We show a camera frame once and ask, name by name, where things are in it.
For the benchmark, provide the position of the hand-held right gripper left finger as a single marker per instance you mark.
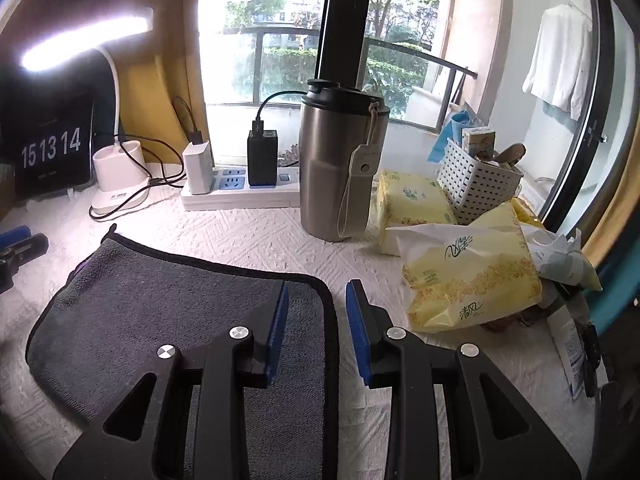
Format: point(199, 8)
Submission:
point(278, 330)

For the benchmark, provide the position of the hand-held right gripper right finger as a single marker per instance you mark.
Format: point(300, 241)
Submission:
point(356, 330)

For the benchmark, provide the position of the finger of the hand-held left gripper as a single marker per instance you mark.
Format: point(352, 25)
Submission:
point(22, 255)

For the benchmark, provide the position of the grey towel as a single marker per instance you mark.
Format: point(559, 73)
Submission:
point(150, 305)

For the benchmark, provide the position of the white textured table cover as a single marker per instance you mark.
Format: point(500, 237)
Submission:
point(240, 235)

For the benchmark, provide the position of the black digital clock display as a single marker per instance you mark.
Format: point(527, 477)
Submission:
point(50, 145)

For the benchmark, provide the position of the white desk lamp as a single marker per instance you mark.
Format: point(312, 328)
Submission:
point(120, 165)

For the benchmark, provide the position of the yellow tissue pack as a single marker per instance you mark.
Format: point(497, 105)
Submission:
point(410, 200)
point(475, 265)

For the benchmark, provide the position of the white power strip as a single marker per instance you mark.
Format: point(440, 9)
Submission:
point(235, 195)

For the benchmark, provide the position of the black plug charger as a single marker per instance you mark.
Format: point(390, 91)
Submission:
point(262, 160)

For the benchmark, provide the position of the steel tumbler with black lid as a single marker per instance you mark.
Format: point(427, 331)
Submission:
point(330, 160)

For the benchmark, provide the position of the white plug charger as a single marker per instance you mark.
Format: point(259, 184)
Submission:
point(197, 167)

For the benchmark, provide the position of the white plastic basket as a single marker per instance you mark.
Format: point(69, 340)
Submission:
point(475, 185)

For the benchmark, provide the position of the white paper packet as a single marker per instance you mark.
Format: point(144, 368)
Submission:
point(570, 350)

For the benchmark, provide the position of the blue plastic bag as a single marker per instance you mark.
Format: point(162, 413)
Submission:
point(450, 135)

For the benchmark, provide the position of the crumpled white plastic wrapper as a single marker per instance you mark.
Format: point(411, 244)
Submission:
point(560, 255)

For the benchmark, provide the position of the small printed carton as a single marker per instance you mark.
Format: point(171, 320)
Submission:
point(477, 142)

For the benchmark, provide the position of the black balcony railing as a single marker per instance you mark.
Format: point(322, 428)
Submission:
point(425, 60)

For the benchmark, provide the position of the white hanging shirt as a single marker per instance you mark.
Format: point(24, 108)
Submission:
point(557, 55)

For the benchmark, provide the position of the black window post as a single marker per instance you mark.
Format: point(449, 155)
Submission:
point(345, 20)

